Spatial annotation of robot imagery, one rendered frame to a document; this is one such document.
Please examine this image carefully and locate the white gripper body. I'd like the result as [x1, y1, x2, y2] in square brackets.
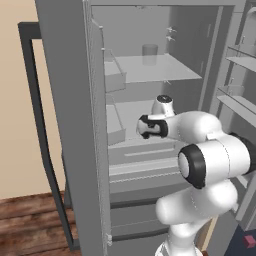
[136, 115, 150, 140]

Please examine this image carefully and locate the clear glass cup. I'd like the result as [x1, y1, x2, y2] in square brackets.
[141, 43, 159, 67]

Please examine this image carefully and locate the grey fridge drawer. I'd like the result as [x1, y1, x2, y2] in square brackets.
[107, 137, 190, 195]

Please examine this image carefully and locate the dark grey frame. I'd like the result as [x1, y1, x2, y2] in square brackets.
[17, 21, 82, 252]

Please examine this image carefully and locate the grey door bin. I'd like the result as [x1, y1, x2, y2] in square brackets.
[103, 48, 128, 94]
[105, 94, 127, 146]

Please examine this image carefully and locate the pale fridge drawer handle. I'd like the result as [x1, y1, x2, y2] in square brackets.
[123, 147, 177, 158]

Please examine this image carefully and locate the grey fridge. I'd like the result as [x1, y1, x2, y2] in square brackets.
[82, 0, 248, 243]

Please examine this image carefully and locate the grey freezer drawer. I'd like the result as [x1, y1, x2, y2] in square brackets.
[109, 195, 172, 242]

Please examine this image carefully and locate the clear glass fridge shelf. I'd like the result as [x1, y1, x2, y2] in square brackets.
[104, 53, 204, 85]

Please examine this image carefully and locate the grey fridge door with shelves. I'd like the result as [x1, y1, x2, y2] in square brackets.
[205, 0, 256, 232]

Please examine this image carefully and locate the grey door shelf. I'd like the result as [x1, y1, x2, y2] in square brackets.
[215, 85, 256, 128]
[225, 45, 256, 74]

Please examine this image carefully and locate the small red block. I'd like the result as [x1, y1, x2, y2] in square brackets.
[242, 234, 256, 250]

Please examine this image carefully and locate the dark blue cabinet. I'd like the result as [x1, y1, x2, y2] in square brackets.
[222, 225, 256, 256]

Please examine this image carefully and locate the grey fridge door with bins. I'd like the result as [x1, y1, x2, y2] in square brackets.
[34, 0, 113, 256]

